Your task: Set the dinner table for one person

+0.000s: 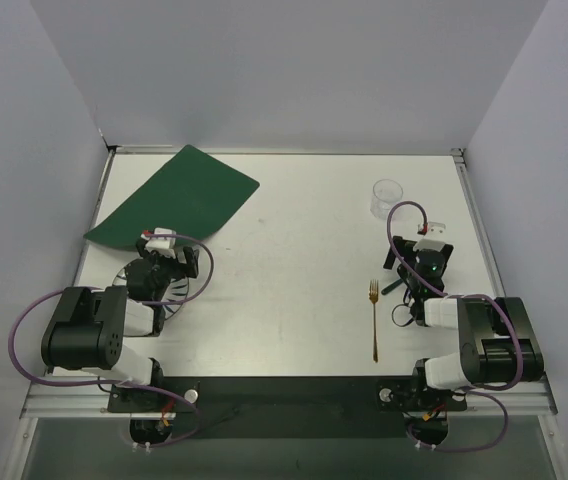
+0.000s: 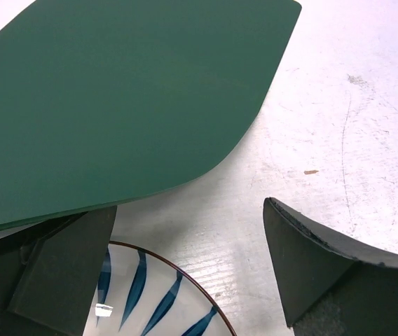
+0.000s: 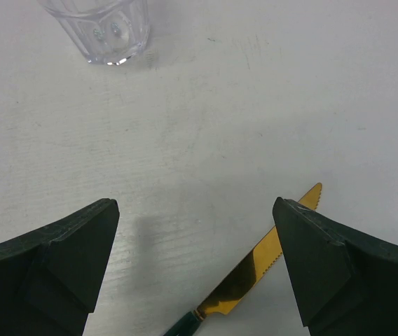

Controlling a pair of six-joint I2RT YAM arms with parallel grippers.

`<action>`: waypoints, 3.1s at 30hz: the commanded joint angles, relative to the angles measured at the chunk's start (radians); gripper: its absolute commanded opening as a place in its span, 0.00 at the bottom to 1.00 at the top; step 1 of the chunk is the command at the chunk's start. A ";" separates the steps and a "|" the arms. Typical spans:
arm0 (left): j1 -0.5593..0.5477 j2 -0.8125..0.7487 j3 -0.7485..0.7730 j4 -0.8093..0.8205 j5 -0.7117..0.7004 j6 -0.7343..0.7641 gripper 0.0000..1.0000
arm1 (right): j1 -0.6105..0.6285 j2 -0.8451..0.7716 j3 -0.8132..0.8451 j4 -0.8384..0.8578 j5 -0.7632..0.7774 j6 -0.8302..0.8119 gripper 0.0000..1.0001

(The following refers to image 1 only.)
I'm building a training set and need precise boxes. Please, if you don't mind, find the white plate with black stripes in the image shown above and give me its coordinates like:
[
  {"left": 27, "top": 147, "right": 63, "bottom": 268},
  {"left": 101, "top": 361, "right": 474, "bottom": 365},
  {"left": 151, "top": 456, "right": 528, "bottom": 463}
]
[{"left": 112, "top": 267, "right": 190, "bottom": 321}]

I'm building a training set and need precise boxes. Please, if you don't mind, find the green placemat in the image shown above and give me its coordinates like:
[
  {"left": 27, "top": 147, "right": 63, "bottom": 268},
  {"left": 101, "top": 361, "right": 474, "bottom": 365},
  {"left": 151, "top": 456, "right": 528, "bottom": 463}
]
[{"left": 84, "top": 145, "right": 260, "bottom": 250}]

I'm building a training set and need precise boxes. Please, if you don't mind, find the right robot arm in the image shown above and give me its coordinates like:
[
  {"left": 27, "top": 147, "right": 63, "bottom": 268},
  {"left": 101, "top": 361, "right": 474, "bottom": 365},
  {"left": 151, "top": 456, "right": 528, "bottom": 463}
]
[{"left": 384, "top": 236, "right": 545, "bottom": 408}]

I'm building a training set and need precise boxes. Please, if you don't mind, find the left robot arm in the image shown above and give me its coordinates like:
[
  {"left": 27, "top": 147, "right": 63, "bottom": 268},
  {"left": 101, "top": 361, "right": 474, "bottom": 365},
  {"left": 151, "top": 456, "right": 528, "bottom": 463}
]
[{"left": 41, "top": 238, "right": 199, "bottom": 411}]

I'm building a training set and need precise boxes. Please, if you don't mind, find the clear plastic cup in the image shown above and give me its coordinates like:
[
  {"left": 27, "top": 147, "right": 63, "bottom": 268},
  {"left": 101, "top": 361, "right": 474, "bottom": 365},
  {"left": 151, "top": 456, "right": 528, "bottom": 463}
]
[{"left": 370, "top": 179, "right": 404, "bottom": 220}]

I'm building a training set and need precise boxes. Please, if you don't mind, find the gold fork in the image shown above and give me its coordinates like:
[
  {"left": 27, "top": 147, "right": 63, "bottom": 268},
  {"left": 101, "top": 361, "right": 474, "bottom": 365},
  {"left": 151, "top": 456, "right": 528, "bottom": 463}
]
[{"left": 368, "top": 279, "right": 380, "bottom": 363}]

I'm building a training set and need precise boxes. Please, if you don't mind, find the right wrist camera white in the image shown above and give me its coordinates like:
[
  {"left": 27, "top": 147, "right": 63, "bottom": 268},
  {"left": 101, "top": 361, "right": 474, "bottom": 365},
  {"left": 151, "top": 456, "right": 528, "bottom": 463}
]
[{"left": 414, "top": 222, "right": 446, "bottom": 252}]

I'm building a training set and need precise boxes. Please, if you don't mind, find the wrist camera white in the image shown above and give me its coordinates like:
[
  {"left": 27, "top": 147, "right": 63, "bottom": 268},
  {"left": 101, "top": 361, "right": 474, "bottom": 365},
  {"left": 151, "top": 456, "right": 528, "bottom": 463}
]
[
  {"left": 414, "top": 222, "right": 446, "bottom": 252},
  {"left": 141, "top": 228, "right": 176, "bottom": 258}
]

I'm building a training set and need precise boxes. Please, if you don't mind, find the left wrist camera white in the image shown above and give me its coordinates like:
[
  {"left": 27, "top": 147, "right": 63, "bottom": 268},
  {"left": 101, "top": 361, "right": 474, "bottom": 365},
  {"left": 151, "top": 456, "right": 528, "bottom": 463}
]
[{"left": 141, "top": 228, "right": 176, "bottom": 258}]

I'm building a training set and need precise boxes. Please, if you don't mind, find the green handled gold knife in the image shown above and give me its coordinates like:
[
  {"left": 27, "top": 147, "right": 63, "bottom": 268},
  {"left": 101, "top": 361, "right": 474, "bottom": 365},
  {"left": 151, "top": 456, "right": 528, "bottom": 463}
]
[{"left": 381, "top": 279, "right": 404, "bottom": 296}]

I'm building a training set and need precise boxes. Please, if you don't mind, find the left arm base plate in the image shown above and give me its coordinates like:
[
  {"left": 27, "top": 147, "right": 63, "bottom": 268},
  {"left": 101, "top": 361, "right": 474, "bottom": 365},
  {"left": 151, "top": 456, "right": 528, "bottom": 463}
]
[{"left": 107, "top": 386, "right": 194, "bottom": 413}]

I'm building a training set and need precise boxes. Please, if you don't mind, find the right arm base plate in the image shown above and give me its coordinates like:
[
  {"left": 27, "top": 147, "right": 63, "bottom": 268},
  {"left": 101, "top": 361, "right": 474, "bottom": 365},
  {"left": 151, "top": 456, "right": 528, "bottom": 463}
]
[{"left": 376, "top": 379, "right": 467, "bottom": 414}]

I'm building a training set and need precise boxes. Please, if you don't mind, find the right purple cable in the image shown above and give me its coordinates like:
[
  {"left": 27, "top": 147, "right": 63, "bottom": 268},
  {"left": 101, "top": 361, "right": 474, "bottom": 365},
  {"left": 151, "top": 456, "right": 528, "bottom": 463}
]
[{"left": 386, "top": 200, "right": 523, "bottom": 451}]

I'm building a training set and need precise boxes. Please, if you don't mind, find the aluminium front frame rail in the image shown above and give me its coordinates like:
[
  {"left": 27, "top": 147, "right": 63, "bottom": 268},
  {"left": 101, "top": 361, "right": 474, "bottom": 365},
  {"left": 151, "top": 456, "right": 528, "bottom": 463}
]
[{"left": 19, "top": 375, "right": 558, "bottom": 419}]

